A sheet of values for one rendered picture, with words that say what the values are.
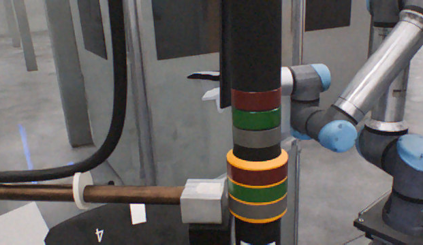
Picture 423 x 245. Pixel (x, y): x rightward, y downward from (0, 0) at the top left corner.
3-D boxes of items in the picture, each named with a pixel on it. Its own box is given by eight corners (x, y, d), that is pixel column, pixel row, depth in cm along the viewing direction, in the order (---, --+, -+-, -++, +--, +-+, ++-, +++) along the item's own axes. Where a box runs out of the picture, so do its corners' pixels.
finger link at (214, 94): (212, 121, 86) (236, 107, 92) (212, 96, 83) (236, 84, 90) (201, 118, 88) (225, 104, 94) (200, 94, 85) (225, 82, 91)
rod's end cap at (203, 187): (194, 190, 28) (221, 191, 28) (198, 177, 30) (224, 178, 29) (195, 214, 28) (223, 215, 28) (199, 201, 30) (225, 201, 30)
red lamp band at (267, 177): (223, 186, 26) (223, 169, 26) (229, 158, 30) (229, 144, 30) (289, 187, 25) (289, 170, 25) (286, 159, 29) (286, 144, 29)
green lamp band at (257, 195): (224, 203, 26) (223, 186, 26) (229, 173, 31) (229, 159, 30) (289, 204, 26) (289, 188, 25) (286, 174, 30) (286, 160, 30)
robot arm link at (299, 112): (303, 148, 97) (304, 105, 93) (284, 133, 107) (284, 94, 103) (331, 143, 99) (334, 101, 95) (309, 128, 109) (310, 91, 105)
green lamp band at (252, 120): (229, 130, 25) (229, 112, 25) (233, 113, 28) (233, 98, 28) (282, 130, 25) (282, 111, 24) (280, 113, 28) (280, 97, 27)
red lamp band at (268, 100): (229, 111, 25) (228, 92, 24) (233, 96, 28) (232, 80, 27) (282, 110, 24) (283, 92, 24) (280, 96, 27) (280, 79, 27)
